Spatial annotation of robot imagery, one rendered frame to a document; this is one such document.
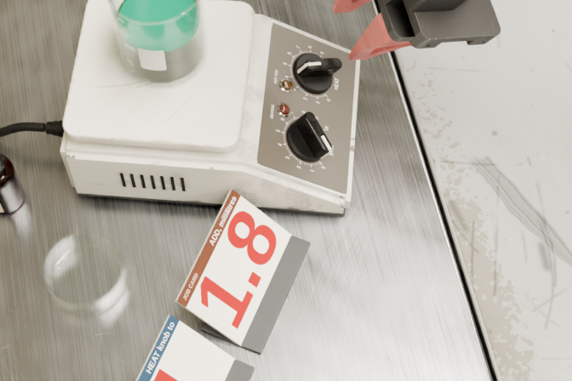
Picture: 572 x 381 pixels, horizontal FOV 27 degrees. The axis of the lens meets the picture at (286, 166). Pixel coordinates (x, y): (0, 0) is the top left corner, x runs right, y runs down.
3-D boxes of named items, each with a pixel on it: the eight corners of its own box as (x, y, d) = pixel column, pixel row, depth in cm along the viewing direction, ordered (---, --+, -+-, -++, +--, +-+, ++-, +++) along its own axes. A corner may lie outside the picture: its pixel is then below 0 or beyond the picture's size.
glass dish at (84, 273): (56, 326, 82) (50, 314, 80) (42, 255, 84) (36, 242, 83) (134, 305, 83) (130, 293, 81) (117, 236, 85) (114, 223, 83)
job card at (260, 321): (311, 244, 85) (311, 218, 81) (260, 355, 81) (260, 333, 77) (231, 214, 86) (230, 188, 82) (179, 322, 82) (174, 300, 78)
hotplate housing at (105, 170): (358, 70, 92) (364, 8, 85) (348, 223, 86) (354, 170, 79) (74, 49, 93) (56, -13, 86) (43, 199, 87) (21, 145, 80)
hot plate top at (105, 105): (258, 13, 85) (257, 5, 84) (238, 159, 79) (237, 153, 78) (91, -1, 85) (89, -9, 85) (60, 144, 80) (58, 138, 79)
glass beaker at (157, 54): (229, 65, 82) (223, -10, 75) (151, 110, 80) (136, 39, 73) (174, -3, 85) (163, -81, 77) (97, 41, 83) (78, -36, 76)
